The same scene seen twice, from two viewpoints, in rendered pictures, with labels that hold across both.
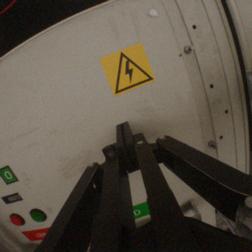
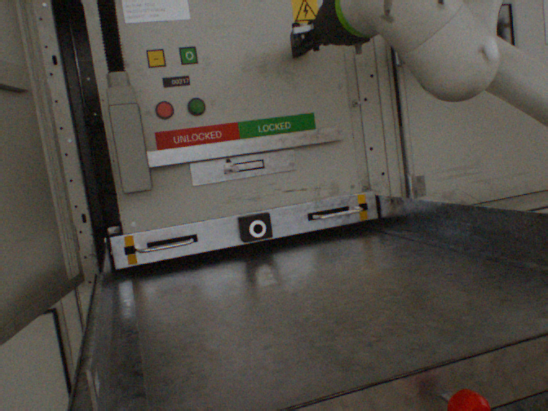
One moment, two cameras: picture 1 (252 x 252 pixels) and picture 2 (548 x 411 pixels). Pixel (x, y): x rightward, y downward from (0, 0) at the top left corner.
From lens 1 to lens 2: 92 cm
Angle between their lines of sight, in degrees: 21
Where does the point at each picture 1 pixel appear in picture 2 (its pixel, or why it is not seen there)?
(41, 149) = (234, 41)
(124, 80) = (302, 15)
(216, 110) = (361, 72)
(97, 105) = (282, 24)
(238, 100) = (385, 69)
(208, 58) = not seen: hidden behind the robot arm
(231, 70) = (380, 40)
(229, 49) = not seen: hidden behind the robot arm
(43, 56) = not seen: outside the picture
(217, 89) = (364, 53)
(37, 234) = (175, 138)
